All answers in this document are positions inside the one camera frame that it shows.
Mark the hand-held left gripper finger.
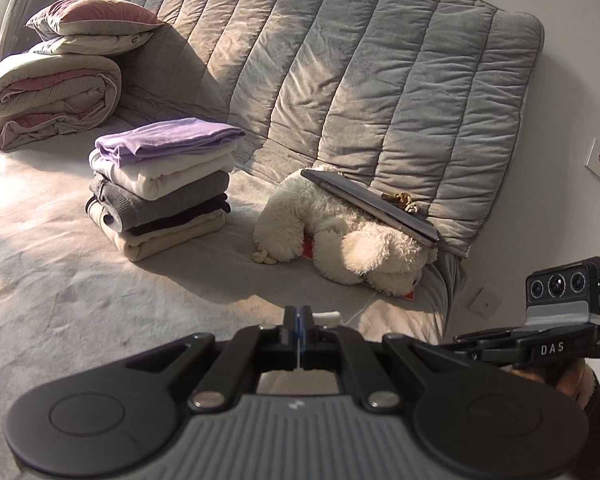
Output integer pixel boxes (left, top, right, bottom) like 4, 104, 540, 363
125, 306, 298, 413
299, 306, 473, 412

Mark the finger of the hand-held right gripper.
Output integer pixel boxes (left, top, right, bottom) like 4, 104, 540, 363
452, 329, 526, 343
442, 340, 528, 361

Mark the white garment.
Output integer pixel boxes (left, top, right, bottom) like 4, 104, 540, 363
257, 311, 342, 396

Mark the person's right hand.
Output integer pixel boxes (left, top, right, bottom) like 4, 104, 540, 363
502, 360, 595, 401

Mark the white plush dog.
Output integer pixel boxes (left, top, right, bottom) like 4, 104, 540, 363
252, 162, 438, 297

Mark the grey laptop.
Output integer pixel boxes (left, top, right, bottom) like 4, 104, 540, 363
300, 169, 440, 248

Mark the folded beige garment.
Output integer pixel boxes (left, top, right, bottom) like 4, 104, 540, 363
85, 197, 227, 262

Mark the folded grey sweater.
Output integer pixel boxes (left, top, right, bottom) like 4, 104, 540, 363
89, 170, 231, 228

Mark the folded cream garment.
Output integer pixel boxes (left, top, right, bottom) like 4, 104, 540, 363
89, 147, 237, 201

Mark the grey bed sheet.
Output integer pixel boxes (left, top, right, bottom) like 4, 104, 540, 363
0, 120, 468, 480

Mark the grey quilted headboard cover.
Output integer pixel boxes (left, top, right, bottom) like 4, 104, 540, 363
112, 0, 546, 311

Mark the folded grey pink duvet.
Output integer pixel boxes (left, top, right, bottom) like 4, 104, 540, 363
0, 52, 123, 151

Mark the pink grey pillow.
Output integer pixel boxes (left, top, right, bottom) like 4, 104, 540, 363
26, 0, 166, 41

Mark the white wall switch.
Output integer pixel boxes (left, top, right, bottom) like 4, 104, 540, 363
467, 287, 503, 320

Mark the brown keychain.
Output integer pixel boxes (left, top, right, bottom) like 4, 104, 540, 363
380, 191, 423, 213

